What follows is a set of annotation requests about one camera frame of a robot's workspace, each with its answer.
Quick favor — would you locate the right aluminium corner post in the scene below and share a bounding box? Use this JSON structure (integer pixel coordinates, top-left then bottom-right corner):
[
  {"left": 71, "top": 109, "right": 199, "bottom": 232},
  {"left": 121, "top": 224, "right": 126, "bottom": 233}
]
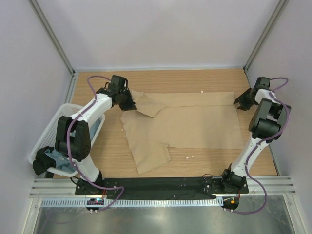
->
[{"left": 243, "top": 0, "right": 289, "bottom": 73}]

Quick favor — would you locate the blue grey t shirt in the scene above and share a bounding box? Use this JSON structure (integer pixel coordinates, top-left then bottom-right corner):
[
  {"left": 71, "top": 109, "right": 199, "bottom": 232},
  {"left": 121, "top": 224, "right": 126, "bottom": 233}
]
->
[{"left": 44, "top": 118, "right": 102, "bottom": 173}]

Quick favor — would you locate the left aluminium corner post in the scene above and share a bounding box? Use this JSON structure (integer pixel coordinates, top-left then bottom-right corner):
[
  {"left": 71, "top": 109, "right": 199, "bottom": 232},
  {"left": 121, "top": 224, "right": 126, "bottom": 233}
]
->
[{"left": 28, "top": 0, "right": 75, "bottom": 77}]

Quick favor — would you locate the white plastic laundry basket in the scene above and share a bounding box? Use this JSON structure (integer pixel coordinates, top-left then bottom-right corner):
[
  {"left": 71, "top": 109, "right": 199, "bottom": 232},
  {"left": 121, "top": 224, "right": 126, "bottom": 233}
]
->
[{"left": 28, "top": 103, "right": 105, "bottom": 177}]

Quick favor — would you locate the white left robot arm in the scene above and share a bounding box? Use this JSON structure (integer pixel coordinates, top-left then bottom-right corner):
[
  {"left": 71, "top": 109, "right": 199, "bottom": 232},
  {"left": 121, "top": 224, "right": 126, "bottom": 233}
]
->
[{"left": 55, "top": 75, "right": 137, "bottom": 195}]

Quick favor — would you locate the white slotted cable duct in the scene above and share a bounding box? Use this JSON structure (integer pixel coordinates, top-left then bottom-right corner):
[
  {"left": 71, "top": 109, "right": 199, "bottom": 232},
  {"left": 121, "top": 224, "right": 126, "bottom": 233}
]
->
[{"left": 41, "top": 197, "right": 223, "bottom": 208}]

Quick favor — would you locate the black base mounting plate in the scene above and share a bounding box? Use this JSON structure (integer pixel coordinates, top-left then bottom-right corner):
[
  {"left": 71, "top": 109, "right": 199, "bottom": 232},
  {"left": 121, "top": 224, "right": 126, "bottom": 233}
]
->
[{"left": 75, "top": 176, "right": 249, "bottom": 200}]

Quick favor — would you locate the aluminium corner post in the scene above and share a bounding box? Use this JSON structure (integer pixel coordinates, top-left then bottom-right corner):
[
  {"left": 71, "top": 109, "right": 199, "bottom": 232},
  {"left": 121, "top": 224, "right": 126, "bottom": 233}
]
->
[
  {"left": 28, "top": 0, "right": 75, "bottom": 77},
  {"left": 243, "top": 0, "right": 289, "bottom": 73}
]

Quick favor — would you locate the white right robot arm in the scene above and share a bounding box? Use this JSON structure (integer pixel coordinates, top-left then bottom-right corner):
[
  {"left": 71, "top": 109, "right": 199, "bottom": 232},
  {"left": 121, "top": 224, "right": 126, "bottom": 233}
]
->
[{"left": 219, "top": 77, "right": 292, "bottom": 193}]

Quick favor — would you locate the aluminium frame rail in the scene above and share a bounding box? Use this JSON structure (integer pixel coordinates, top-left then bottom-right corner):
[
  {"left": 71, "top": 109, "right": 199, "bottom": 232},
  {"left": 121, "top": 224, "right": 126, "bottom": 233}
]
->
[{"left": 29, "top": 175, "right": 296, "bottom": 198}]

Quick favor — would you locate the black t shirt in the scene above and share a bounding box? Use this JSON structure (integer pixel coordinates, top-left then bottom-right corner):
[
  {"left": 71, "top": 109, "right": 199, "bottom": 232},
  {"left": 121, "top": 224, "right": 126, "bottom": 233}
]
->
[{"left": 32, "top": 147, "right": 56, "bottom": 175}]

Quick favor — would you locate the beige t shirt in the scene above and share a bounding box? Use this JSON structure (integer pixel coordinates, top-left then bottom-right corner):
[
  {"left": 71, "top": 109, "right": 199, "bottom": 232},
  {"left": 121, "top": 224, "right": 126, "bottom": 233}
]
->
[{"left": 121, "top": 90, "right": 243, "bottom": 174}]

